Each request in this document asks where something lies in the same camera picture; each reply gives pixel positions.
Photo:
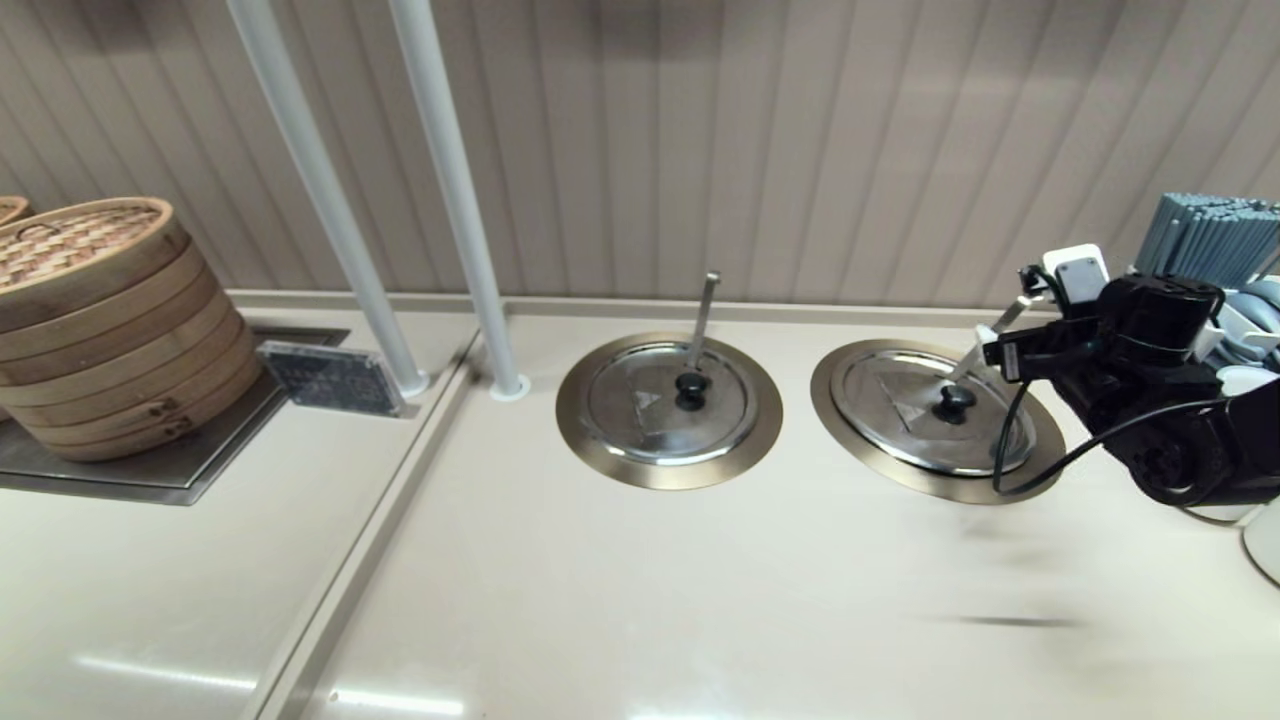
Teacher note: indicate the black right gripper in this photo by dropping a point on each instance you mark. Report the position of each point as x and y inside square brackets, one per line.
[1150, 350]

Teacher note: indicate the hinged steel pot lid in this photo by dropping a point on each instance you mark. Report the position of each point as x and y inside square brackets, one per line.
[640, 400]
[900, 420]

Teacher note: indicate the grey-blue chopstick bundle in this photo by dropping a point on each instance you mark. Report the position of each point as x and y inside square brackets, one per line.
[1205, 238]

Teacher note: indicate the white cutlery holder box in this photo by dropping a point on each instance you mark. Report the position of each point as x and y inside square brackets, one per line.
[1262, 340]

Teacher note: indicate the white round support pole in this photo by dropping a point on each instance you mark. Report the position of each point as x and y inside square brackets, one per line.
[315, 170]
[452, 170]

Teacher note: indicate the clear acrylic label sign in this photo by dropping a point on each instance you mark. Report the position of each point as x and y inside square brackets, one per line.
[328, 378]

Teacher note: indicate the recessed steel steamer tray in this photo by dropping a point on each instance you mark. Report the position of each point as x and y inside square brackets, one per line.
[150, 482]

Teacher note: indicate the stacked bamboo steamer baskets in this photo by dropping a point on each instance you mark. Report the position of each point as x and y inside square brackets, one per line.
[120, 338]

